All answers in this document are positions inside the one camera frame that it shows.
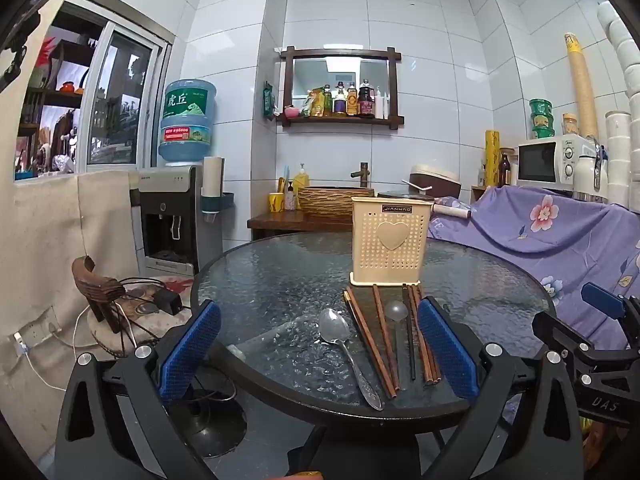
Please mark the yellow seasoning packet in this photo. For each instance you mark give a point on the yellow seasoning packet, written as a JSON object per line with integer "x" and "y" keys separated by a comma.
{"x": 315, "y": 104}

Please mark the black power adapter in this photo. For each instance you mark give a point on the black power adapter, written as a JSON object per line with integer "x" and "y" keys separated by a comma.
{"x": 167, "y": 301}

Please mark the metal spoon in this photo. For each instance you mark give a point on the metal spoon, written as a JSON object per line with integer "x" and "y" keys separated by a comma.
{"x": 334, "y": 330}

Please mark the white wall socket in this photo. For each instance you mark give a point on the white wall socket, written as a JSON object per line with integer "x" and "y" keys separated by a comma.
{"x": 36, "y": 332}

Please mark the black round pedestal base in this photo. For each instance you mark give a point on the black round pedestal base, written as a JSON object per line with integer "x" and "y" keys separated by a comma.
{"x": 220, "y": 425}

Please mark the round patterned cushion stool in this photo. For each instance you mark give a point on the round patterned cushion stool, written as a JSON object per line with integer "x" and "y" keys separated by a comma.
{"x": 107, "y": 336}

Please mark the brown glass bottle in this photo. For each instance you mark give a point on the brown glass bottle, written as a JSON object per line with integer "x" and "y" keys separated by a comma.
{"x": 504, "y": 172}

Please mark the yellow cup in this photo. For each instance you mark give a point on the yellow cup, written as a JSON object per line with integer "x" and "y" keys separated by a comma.
{"x": 276, "y": 203}

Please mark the beige plastic utensil holder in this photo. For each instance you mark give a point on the beige plastic utensil holder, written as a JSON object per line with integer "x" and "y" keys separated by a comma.
{"x": 390, "y": 260}

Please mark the purple floral cloth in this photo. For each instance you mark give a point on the purple floral cloth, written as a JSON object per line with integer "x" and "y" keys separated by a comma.
{"x": 550, "y": 240}

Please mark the wooden washstand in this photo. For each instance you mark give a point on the wooden washstand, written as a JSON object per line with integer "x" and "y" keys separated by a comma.
{"x": 280, "y": 221}

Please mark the pink bowl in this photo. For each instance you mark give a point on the pink bowl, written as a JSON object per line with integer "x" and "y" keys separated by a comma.
{"x": 290, "y": 110}

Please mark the orange teapot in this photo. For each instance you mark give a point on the orange teapot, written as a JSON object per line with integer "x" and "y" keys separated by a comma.
{"x": 67, "y": 87}

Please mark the stacks of white paper cups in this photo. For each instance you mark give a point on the stacks of white paper cups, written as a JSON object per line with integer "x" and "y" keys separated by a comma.
{"x": 620, "y": 160}

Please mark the dark sauce bottle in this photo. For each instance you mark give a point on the dark sauce bottle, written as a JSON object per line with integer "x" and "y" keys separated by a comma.
{"x": 366, "y": 101}

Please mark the black mounted device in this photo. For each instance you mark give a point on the black mounted device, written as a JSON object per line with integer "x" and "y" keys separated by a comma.
{"x": 20, "y": 25}

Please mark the green plastic tub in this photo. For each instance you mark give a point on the green plastic tub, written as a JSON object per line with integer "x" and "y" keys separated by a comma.
{"x": 543, "y": 127}
{"x": 541, "y": 107}

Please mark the glass jar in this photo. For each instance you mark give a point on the glass jar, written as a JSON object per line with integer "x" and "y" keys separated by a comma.
{"x": 570, "y": 125}

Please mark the wooden framed mirror shelf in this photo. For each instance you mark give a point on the wooden framed mirror shelf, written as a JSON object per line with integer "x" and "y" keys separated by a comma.
{"x": 340, "y": 52}

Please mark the wooden cabinet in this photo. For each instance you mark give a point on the wooden cabinet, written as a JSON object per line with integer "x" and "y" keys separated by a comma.
{"x": 478, "y": 194}

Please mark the yellow wrapped roll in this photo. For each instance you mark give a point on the yellow wrapped roll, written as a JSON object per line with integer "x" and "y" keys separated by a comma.
{"x": 492, "y": 160}

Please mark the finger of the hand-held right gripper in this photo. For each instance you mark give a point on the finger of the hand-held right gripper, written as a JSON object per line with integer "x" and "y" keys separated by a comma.
{"x": 555, "y": 330}
{"x": 602, "y": 299}

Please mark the white microwave oven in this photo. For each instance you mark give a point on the white microwave oven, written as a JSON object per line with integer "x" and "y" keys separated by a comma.
{"x": 537, "y": 160}

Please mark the grey water dispenser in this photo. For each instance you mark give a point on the grey water dispenser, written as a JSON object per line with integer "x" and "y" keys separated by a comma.
{"x": 165, "y": 220}

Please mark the white thermos flask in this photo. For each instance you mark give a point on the white thermos flask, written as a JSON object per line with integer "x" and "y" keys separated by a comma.
{"x": 585, "y": 175}

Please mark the blue toothbrush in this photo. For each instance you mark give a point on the blue toothbrush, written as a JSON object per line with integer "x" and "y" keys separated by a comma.
{"x": 286, "y": 175}

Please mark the clear plastic spoon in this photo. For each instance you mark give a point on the clear plastic spoon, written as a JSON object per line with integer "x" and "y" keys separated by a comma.
{"x": 395, "y": 311}

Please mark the brown white rice cooker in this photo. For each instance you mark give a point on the brown white rice cooker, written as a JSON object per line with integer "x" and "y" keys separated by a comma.
{"x": 435, "y": 180}

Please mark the orange label bottle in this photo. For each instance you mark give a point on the orange label bottle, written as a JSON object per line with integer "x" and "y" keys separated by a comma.
{"x": 352, "y": 101}

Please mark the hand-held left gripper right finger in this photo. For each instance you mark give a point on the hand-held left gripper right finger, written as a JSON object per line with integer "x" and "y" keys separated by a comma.
{"x": 447, "y": 355}

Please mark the brown wooden chopstick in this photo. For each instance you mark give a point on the brown wooden chopstick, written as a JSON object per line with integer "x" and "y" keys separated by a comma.
{"x": 435, "y": 370}
{"x": 385, "y": 335}
{"x": 371, "y": 335}
{"x": 365, "y": 335}
{"x": 426, "y": 370}

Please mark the blue water jug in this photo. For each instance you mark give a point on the blue water jug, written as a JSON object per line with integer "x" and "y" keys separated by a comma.
{"x": 187, "y": 125}

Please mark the red decoration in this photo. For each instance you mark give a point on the red decoration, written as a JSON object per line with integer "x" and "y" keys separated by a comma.
{"x": 47, "y": 50}

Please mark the beige cloth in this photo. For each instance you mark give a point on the beige cloth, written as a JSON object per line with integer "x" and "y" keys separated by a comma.
{"x": 50, "y": 240}

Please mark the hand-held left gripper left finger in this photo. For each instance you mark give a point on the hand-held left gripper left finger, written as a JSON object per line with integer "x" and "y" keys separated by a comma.
{"x": 192, "y": 350}

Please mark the aluminium sliding window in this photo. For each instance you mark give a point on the aluminium sliding window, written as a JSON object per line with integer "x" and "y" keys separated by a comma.
{"x": 98, "y": 90}

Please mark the bronze faucet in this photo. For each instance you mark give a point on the bronze faucet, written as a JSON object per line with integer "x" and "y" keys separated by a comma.
{"x": 362, "y": 172}

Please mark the white paper cup dispenser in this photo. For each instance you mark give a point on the white paper cup dispenser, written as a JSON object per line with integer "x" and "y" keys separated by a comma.
{"x": 212, "y": 180}

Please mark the green hanging packet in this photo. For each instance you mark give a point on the green hanging packet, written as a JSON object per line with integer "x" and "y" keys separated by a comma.
{"x": 268, "y": 101}

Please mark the sleeve of brown paper cups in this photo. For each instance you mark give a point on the sleeve of brown paper cups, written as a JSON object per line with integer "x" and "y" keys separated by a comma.
{"x": 582, "y": 90}

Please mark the woven pattern wash basin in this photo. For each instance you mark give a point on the woven pattern wash basin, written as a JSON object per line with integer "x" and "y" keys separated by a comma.
{"x": 330, "y": 202}

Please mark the yellow soap bottle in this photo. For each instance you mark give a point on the yellow soap bottle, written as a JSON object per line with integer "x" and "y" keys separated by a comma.
{"x": 301, "y": 182}

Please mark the green bottle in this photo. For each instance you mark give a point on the green bottle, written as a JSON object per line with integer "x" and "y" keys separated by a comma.
{"x": 327, "y": 101}

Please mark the white plastic bottle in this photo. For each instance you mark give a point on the white plastic bottle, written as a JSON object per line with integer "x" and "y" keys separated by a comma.
{"x": 382, "y": 104}

